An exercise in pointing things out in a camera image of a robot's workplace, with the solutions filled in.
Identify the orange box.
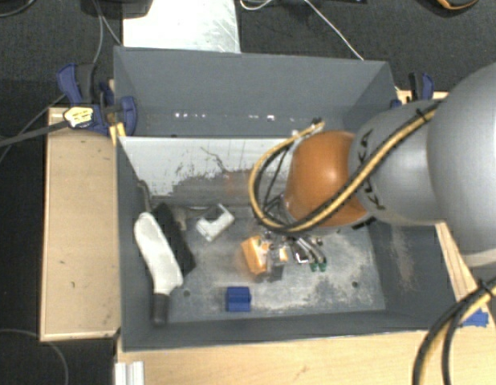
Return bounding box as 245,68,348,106
240,234,273,277

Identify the grey metal bin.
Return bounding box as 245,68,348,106
112,45,458,352

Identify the blue block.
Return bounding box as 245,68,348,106
224,286,253,314

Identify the pale wood flat board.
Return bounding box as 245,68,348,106
39,106,123,342

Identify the white plastic block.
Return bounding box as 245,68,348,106
196,203,236,243

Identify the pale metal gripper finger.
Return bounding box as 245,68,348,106
267,260,287,282
269,243,291,262

